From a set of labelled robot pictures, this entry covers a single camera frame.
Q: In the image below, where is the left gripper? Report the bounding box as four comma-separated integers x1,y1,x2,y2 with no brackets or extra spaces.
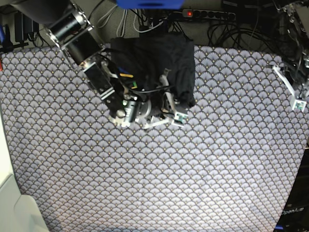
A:
272,55,309,112

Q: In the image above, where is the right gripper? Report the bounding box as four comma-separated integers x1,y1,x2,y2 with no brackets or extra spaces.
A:
141,69,190,130

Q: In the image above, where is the dark grey T-shirt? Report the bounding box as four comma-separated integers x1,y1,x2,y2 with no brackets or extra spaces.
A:
111,32,195,108

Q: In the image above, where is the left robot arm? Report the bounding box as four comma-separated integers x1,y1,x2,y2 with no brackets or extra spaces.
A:
272,0,309,112

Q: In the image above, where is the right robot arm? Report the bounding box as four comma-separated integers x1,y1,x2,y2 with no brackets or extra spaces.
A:
9,0,195,129

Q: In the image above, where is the fan-patterned tablecloth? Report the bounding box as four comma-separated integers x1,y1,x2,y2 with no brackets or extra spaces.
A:
0,46,309,232

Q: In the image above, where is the black OpenArm box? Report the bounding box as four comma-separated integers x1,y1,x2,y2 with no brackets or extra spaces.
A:
274,149,309,232

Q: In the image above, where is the black power adapter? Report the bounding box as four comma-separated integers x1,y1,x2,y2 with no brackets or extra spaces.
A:
14,12,39,43

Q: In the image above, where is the white side cabinet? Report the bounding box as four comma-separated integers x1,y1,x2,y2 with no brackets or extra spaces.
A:
0,113,50,232

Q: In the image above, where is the grey looped cable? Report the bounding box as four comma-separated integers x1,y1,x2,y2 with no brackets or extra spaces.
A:
96,6,128,38

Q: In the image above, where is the white power strip red switch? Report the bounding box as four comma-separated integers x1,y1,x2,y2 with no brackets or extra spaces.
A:
182,9,236,21

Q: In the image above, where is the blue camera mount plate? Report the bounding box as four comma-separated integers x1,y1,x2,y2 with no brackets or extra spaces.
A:
116,0,184,10

